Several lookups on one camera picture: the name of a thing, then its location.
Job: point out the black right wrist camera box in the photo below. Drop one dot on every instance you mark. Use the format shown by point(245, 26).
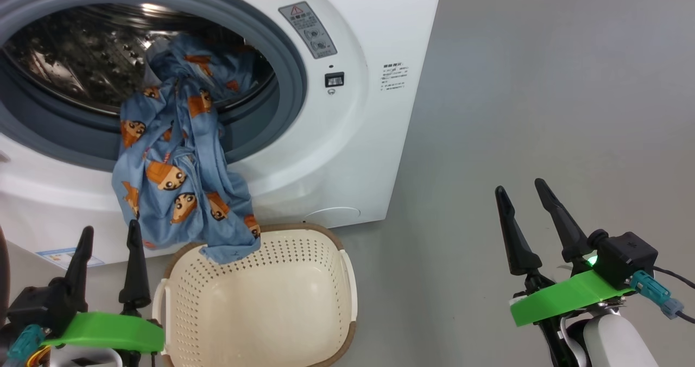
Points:
point(630, 255)

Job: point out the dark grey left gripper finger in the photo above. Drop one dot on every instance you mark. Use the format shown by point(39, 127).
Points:
point(79, 280)
point(134, 280)

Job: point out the grey warning sticker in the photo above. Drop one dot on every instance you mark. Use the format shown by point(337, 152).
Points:
point(308, 29)

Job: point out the round white filter cover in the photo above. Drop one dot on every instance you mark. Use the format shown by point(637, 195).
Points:
point(331, 216)

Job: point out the white front-load washing machine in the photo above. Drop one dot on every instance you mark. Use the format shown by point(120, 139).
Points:
point(353, 155)

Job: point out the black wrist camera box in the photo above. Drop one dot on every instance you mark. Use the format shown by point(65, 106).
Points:
point(35, 307)
point(630, 255)

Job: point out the blue cartoon print garment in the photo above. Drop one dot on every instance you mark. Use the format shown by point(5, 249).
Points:
point(174, 155)

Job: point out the blue energy label sticker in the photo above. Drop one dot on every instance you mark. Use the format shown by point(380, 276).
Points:
point(70, 257)

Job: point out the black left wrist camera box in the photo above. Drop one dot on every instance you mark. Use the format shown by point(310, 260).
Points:
point(35, 307)

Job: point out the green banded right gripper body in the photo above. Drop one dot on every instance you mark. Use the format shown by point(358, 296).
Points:
point(564, 299)

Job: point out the stainless steel washing machine drum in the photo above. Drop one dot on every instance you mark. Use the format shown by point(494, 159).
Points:
point(70, 52)

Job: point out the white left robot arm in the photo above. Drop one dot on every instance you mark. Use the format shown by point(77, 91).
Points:
point(81, 359)

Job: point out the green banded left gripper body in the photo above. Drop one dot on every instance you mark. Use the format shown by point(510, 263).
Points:
point(108, 331)

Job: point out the cream perforated laundry basket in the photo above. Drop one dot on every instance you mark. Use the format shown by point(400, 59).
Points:
point(271, 302)

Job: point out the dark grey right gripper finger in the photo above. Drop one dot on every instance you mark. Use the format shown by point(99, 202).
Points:
point(567, 236)
point(518, 247)

